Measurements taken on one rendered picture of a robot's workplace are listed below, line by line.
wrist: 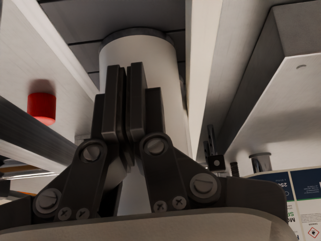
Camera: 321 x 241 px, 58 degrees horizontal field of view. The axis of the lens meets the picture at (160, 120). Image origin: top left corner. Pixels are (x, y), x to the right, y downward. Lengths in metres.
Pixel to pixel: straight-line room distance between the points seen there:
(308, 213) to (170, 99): 0.51
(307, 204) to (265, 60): 0.40
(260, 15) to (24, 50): 0.21
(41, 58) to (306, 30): 0.24
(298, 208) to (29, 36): 0.54
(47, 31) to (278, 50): 0.17
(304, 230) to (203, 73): 0.51
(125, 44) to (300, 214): 0.52
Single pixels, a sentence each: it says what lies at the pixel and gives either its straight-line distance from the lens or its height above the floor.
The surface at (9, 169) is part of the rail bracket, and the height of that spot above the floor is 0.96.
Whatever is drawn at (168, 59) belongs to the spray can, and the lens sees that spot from 0.18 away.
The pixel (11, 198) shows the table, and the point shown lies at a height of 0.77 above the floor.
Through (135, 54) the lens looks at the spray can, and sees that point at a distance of 0.17.
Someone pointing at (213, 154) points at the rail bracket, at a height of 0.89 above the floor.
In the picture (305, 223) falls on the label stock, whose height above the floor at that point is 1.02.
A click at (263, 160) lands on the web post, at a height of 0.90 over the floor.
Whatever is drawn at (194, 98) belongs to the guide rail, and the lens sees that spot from 0.19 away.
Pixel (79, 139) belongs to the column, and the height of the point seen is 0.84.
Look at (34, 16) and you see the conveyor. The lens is 0.18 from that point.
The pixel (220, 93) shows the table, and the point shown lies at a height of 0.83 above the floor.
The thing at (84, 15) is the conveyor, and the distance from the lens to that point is 0.17.
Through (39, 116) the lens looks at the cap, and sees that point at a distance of 0.37.
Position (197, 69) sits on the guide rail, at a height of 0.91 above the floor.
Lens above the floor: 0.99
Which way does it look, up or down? 19 degrees down
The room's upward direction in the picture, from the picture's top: 175 degrees clockwise
